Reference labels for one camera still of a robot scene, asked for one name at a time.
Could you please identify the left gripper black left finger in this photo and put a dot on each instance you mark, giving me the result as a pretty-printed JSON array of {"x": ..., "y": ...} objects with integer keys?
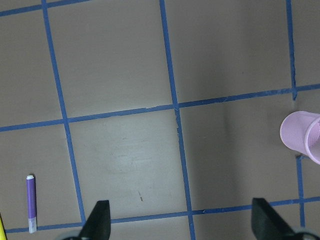
[{"x": 98, "y": 224}]

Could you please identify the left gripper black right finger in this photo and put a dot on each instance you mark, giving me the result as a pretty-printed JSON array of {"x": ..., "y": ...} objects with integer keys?
[{"x": 267, "y": 224}]

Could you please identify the purple pen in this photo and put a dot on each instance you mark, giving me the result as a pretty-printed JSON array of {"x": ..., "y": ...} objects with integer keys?
[{"x": 31, "y": 203}]

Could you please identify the pink plastic cup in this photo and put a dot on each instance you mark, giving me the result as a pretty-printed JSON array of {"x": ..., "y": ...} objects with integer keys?
[{"x": 300, "y": 131}]

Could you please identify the yellow pen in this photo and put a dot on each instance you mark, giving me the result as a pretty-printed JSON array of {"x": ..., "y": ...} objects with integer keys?
[{"x": 2, "y": 231}]

